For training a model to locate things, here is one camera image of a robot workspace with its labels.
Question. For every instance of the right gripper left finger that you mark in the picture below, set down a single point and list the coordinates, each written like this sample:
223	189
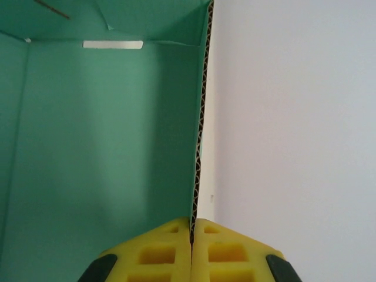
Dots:
158	255

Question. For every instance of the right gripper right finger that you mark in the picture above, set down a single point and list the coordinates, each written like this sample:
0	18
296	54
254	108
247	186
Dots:
229	255

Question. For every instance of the teal paper box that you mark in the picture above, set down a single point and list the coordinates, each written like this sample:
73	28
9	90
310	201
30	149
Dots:
88	132

